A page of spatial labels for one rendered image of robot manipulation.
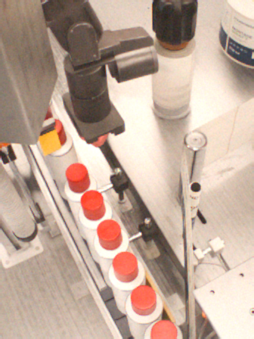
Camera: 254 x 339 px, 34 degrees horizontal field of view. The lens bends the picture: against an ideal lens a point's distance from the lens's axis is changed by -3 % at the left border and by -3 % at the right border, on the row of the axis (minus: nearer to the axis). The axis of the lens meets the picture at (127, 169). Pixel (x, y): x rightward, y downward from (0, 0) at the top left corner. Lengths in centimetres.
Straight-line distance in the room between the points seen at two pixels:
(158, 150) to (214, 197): 15
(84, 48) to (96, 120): 14
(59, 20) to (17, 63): 19
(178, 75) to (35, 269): 47
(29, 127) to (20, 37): 9
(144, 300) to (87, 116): 27
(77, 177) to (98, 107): 10
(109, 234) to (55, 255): 29
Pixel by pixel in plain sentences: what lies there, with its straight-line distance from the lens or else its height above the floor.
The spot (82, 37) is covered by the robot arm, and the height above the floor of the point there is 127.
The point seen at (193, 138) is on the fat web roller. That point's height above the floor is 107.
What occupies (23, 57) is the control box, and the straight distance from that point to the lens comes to 36.
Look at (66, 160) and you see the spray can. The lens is 72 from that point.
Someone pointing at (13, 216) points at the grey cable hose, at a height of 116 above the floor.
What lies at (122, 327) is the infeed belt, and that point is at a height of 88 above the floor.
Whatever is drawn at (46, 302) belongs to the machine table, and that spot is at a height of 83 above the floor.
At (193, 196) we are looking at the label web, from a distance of 64.
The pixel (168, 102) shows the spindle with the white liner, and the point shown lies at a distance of 89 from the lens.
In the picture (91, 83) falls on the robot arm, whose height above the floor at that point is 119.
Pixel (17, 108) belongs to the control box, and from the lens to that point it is 37.
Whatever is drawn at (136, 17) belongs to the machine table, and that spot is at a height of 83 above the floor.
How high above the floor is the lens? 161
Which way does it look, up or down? 58 degrees down
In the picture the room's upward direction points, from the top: 5 degrees counter-clockwise
